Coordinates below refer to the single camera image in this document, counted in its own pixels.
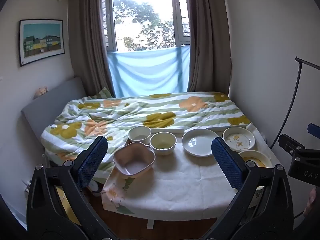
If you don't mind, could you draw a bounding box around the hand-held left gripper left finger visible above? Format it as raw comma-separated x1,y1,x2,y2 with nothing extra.
26,135,118,240

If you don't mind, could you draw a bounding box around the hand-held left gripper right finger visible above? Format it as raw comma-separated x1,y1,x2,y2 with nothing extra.
202,137,294,240

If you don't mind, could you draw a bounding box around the floral white tablecloth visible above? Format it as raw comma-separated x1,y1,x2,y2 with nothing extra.
101,123,281,215

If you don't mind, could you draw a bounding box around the black gooseneck stand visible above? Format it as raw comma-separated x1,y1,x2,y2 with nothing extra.
269,56,320,151

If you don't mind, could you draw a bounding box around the cream round bowl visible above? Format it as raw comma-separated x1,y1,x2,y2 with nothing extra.
150,132,177,156

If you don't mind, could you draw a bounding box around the cream plate duck print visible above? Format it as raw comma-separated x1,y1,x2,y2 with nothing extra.
222,127,256,153

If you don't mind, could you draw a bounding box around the person's right hand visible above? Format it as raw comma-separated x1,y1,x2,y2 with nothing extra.
303,187,318,217

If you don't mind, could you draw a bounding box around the light blue cloth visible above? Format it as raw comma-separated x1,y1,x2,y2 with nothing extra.
107,45,191,98

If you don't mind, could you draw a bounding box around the white cup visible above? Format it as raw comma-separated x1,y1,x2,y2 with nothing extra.
128,126,152,146

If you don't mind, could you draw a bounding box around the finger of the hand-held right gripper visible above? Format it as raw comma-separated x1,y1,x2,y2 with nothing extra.
278,133,306,156
307,123,320,136

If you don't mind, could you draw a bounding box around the grey bed headboard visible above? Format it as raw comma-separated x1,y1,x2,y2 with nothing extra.
21,76,87,143

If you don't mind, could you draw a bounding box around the cream plate yellow print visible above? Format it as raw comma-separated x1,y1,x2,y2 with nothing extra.
237,150,273,169

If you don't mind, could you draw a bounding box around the window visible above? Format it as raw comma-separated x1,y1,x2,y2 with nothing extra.
101,0,193,52

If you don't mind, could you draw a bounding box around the white flat tray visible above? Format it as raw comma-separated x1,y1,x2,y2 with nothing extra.
149,128,185,135
206,123,251,131

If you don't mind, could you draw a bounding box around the small plush toy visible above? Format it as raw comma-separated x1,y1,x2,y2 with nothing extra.
33,86,49,98

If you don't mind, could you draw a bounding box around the brown curtain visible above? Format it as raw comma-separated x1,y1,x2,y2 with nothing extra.
186,0,232,93
67,0,116,98

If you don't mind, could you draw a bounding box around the plain white plate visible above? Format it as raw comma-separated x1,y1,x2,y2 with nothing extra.
182,128,221,157

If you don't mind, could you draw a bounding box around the framed wall picture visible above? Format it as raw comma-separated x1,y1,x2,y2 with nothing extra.
19,19,66,67

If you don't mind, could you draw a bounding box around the floral striped blanket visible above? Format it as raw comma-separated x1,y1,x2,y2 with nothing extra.
41,91,252,173

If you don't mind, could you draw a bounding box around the pink square bowl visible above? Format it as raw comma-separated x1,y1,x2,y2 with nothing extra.
113,142,156,178

